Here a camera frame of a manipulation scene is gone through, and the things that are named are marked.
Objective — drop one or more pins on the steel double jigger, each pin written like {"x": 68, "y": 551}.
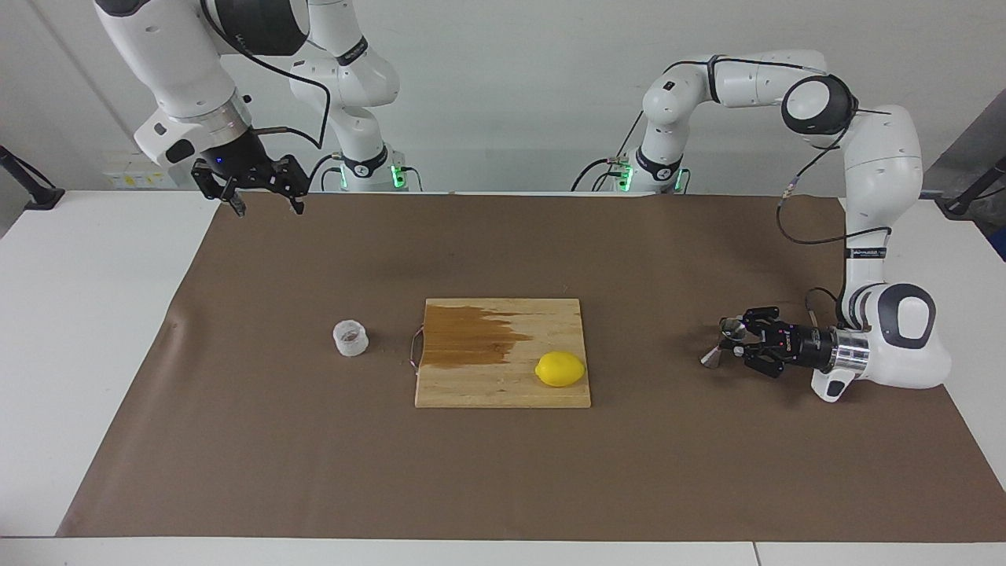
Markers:
{"x": 714, "y": 358}

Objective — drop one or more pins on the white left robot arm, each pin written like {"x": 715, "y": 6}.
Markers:
{"x": 880, "y": 173}

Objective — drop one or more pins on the black clamp stand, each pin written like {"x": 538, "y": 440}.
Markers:
{"x": 43, "y": 196}
{"x": 963, "y": 206}

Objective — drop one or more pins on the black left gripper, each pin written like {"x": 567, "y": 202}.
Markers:
{"x": 809, "y": 350}

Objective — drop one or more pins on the blue object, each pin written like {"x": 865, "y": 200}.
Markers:
{"x": 1000, "y": 244}

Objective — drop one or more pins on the clear plastic cup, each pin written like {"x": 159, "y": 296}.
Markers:
{"x": 350, "y": 339}

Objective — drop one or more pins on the brown paper table mat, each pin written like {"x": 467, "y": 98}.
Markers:
{"x": 314, "y": 472}

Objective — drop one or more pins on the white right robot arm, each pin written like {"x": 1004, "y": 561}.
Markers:
{"x": 173, "y": 63}

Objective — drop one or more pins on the wooden cutting board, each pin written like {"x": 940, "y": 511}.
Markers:
{"x": 503, "y": 385}

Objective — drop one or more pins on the yellow lemon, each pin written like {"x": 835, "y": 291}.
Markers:
{"x": 560, "y": 369}

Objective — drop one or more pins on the white wall socket box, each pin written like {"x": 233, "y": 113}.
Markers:
{"x": 141, "y": 174}

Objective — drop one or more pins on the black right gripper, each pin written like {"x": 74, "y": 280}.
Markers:
{"x": 236, "y": 157}

